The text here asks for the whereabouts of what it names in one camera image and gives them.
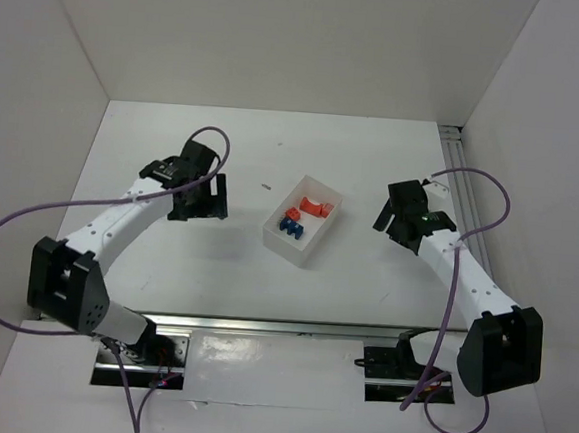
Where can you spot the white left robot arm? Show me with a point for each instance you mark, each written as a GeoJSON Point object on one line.
{"type": "Point", "coordinates": [66, 280]}

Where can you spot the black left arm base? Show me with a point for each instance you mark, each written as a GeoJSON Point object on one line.
{"type": "Point", "coordinates": [140, 372]}

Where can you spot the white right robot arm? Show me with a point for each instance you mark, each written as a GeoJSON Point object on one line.
{"type": "Point", "coordinates": [502, 346]}

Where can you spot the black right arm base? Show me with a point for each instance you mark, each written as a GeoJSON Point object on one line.
{"type": "Point", "coordinates": [390, 371]}

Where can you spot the red square block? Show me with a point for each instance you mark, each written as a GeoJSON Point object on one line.
{"type": "Point", "coordinates": [293, 214]}

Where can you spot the red arch block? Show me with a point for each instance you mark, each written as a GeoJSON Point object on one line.
{"type": "Point", "coordinates": [308, 206]}

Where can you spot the aluminium side rail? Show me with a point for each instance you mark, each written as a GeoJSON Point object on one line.
{"type": "Point", "coordinates": [462, 193]}

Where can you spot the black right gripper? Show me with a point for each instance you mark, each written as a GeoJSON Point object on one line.
{"type": "Point", "coordinates": [394, 222]}

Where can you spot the blue double arch block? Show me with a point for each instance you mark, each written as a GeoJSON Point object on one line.
{"type": "Point", "coordinates": [291, 227]}

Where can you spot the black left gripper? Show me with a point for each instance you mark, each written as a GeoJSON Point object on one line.
{"type": "Point", "coordinates": [202, 205]}

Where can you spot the aluminium front rail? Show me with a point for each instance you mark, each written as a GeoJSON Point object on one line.
{"type": "Point", "coordinates": [167, 324]}

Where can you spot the white plastic box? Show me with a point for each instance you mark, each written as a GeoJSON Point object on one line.
{"type": "Point", "coordinates": [295, 251]}

